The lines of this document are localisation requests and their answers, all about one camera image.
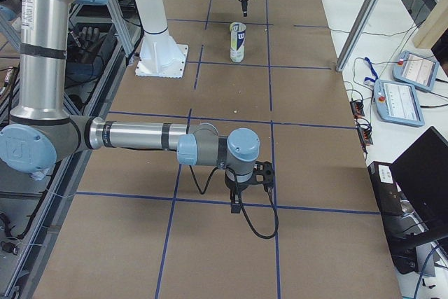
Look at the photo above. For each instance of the far orange black connector block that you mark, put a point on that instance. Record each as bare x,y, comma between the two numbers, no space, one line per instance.
357,108

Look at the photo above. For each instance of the black computer box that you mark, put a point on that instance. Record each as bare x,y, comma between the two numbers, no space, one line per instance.
397,213

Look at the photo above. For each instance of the blue teach pendant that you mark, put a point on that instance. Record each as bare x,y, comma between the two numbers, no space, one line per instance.
398,103
417,70

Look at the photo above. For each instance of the near blue teach pendant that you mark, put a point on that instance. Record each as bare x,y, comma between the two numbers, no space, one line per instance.
398,103

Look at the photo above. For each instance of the far blue teach pendant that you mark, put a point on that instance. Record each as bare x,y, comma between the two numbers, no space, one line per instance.
417,70

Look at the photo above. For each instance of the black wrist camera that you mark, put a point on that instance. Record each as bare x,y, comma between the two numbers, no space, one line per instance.
263,174

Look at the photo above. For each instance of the white camera stand pillar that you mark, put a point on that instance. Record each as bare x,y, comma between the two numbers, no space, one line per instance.
160,55

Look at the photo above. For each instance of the clear tennis ball can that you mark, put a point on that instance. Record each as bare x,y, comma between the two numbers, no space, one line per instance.
237,41

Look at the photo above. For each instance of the black laptop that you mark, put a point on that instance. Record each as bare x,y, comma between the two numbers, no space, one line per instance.
421,173

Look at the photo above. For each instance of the near orange black connector block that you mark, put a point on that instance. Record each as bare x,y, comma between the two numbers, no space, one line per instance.
365,134

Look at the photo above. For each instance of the aluminium frame post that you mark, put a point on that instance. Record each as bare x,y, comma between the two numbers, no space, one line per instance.
355,33

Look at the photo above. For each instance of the orange black connector block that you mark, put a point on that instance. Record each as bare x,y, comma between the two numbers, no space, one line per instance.
365,134
357,108

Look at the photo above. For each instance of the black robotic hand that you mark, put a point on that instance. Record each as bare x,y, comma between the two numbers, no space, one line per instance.
84,45

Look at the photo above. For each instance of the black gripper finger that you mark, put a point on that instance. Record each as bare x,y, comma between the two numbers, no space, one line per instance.
235,204
244,7

